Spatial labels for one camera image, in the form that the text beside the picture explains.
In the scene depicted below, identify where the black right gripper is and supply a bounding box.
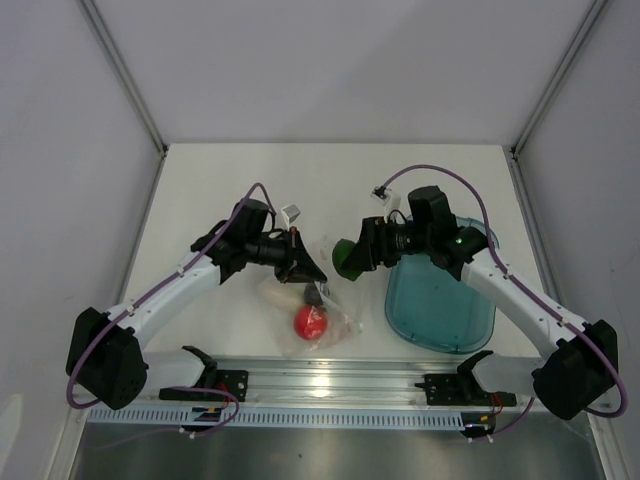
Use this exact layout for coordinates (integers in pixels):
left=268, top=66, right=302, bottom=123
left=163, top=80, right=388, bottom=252
left=341, top=216, right=433, bottom=272

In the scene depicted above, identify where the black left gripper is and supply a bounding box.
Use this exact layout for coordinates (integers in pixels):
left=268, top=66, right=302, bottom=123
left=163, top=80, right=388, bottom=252
left=245, top=227, right=326, bottom=284

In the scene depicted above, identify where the green lime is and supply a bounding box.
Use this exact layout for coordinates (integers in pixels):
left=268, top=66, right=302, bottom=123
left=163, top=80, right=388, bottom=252
left=332, top=238, right=364, bottom=282

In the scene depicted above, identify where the dark purple plum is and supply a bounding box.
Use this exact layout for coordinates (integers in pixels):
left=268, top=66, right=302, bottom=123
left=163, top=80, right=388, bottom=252
left=303, top=282, right=327, bottom=308

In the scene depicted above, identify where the clear zip top bag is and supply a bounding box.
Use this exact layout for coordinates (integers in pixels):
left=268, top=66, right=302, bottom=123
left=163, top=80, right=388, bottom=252
left=254, top=233, right=366, bottom=359

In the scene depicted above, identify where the red tomato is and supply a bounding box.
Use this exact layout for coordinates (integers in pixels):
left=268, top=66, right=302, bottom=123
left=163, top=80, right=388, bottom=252
left=293, top=305, right=328, bottom=341

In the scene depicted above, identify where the white eggplant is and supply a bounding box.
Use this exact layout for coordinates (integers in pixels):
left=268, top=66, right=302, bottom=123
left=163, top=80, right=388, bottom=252
left=260, top=284, right=305, bottom=313

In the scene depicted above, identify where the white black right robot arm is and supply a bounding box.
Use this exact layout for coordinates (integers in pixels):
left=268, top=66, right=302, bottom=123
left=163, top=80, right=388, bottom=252
left=332, top=186, right=628, bottom=420

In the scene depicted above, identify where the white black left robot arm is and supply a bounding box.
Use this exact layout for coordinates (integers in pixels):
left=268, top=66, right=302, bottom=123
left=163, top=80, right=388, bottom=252
left=66, top=199, right=327, bottom=410

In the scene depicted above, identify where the teal plastic tray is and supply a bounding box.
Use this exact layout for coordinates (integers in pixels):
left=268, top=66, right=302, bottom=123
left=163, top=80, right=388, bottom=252
left=384, top=214, right=497, bottom=355

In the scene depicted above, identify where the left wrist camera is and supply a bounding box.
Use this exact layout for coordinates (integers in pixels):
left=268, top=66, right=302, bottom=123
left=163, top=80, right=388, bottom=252
left=280, top=204, right=301, bottom=224

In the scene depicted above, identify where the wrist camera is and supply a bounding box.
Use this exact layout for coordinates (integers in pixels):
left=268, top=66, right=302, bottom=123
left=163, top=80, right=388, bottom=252
left=371, top=186, right=401, bottom=210
left=280, top=204, right=301, bottom=224

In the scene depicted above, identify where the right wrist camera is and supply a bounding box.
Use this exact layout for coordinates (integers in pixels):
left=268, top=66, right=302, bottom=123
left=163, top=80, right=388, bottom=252
left=371, top=186, right=401, bottom=210

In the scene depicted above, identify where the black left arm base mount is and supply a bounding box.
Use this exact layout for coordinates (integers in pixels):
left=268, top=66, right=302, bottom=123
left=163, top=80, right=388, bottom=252
left=159, top=346, right=249, bottom=402

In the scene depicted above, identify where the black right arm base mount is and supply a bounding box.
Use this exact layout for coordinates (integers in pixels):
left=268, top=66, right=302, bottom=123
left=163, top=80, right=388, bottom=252
left=414, top=373, right=517, bottom=407

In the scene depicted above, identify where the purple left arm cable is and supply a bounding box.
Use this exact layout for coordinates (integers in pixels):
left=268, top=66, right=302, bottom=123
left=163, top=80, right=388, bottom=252
left=65, top=182, right=274, bottom=444

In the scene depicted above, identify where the aluminium front rail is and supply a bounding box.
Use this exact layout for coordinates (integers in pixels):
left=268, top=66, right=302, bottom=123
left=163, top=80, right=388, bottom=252
left=67, top=355, right=614, bottom=414

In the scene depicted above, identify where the white slotted cable duct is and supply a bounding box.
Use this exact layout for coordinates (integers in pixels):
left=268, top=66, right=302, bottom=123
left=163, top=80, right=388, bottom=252
left=87, top=405, right=465, bottom=431

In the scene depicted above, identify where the right aluminium corner post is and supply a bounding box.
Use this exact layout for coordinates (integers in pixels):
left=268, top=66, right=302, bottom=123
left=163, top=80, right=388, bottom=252
left=509, top=0, right=612, bottom=159

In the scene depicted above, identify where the aluminium corner post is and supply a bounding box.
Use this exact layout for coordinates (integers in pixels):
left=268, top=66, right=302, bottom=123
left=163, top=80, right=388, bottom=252
left=509, top=0, right=612, bottom=159
left=76, top=0, right=168, bottom=157

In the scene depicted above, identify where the left aluminium corner post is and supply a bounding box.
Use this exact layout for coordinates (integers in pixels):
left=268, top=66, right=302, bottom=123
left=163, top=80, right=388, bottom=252
left=76, top=0, right=168, bottom=157

